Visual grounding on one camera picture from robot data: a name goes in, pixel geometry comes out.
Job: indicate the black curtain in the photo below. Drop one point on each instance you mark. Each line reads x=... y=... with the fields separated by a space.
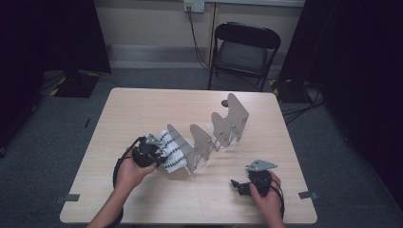
x=358 y=79
x=38 y=47

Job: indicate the black stand base yellow tape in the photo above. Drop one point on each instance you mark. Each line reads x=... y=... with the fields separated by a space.
x=76 y=84
x=288 y=91

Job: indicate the person's left hand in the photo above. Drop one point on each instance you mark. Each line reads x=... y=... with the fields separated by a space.
x=131 y=175

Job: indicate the white wall socket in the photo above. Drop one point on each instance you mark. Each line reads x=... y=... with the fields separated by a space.
x=194 y=5

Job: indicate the black folding chair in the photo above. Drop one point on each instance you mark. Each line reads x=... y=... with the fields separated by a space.
x=247 y=34

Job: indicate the white towel with black pattern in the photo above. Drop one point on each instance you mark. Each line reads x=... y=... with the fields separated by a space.
x=173 y=155

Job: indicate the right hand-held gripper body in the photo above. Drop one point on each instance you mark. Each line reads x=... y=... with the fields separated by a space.
x=261 y=182

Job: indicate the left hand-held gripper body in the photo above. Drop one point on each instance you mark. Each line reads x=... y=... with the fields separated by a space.
x=144 y=155

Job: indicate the small black floor object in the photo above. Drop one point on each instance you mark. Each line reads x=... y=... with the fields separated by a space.
x=87 y=123

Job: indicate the black round table grommet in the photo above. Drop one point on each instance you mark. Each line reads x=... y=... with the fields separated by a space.
x=224 y=103

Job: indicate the grey tape strip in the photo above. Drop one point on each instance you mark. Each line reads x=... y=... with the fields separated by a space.
x=68 y=198
x=307 y=195

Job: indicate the person's right hand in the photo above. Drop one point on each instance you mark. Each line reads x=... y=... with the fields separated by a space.
x=271 y=205

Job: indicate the grey expandable metal file rack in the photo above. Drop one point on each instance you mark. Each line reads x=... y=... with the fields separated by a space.
x=202 y=142

